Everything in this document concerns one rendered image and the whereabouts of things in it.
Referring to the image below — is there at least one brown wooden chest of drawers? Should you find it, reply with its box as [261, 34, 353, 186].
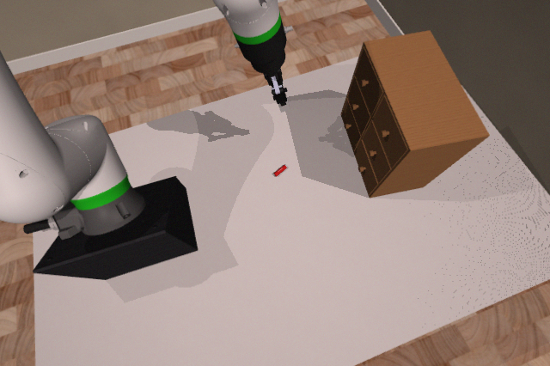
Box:
[341, 30, 490, 198]

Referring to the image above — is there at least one red cylinder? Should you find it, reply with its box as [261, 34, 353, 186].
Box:
[274, 164, 287, 177]

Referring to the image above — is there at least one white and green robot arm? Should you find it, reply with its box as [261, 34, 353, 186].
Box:
[0, 0, 293, 240]

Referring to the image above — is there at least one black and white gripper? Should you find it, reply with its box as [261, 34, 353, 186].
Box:
[251, 51, 290, 113]

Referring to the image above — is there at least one brown wooden drawer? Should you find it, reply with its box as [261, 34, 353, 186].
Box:
[373, 96, 408, 168]
[363, 120, 392, 183]
[354, 140, 379, 195]
[348, 76, 371, 135]
[342, 99, 361, 151]
[355, 47, 383, 115]

